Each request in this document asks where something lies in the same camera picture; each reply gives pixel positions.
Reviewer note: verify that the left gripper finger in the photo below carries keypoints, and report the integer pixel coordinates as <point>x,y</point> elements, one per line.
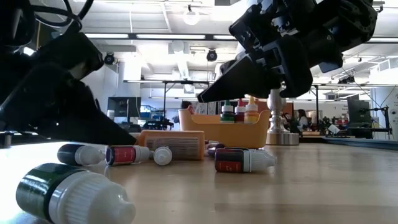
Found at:
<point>62,109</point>

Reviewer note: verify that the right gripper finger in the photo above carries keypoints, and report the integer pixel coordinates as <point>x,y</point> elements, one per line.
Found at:
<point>255,77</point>

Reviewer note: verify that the large yellow food coloring bottle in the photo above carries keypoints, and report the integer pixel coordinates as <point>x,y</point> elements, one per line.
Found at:
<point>251,116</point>

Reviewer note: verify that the large red food coloring bottle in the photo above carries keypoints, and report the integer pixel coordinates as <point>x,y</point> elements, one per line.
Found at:
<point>240,117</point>

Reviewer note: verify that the small blue food coloring bottle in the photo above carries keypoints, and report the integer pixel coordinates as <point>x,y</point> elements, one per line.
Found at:
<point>70,154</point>

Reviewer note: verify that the large green food coloring bottle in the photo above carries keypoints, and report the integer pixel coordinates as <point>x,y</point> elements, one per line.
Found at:
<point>227,116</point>

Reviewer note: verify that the small red food coloring bottle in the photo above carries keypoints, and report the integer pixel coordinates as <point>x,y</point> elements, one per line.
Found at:
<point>122,155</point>

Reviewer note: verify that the small maroon food coloring bottle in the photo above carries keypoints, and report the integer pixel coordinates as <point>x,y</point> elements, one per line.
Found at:
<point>230,160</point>

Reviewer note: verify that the small green food coloring bottle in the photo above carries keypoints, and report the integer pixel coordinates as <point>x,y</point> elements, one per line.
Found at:
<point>77,199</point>

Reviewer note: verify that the large orange food coloring bottle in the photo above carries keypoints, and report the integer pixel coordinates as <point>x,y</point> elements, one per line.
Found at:
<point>171,149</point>

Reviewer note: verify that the small dark food coloring bottle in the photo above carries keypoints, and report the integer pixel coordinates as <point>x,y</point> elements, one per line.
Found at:
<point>162,155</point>

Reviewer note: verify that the black ceiling speaker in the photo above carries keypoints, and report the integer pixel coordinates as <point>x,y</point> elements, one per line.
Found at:
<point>211,55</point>
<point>109,58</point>

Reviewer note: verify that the person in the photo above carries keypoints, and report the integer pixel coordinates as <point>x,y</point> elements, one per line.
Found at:
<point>186,105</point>
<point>302,116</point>

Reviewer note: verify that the yellow plastic bin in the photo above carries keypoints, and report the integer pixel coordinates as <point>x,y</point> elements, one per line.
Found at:
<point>230,135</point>

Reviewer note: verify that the ceiling strip light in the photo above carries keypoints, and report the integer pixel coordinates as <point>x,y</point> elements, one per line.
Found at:
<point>171,36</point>
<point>107,36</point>
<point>382,40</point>

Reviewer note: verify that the white round ceiling fixture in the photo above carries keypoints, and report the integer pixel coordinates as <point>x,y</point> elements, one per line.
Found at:
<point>191,17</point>

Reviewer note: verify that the black computer monitor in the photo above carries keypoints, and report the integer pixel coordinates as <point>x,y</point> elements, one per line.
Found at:
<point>357,112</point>

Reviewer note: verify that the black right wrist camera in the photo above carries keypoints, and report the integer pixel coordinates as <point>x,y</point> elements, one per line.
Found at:
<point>255,28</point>

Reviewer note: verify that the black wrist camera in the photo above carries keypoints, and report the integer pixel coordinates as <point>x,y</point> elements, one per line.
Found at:
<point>255,28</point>
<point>71,56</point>

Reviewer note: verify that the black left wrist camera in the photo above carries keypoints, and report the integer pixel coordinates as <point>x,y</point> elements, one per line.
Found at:
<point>71,56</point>

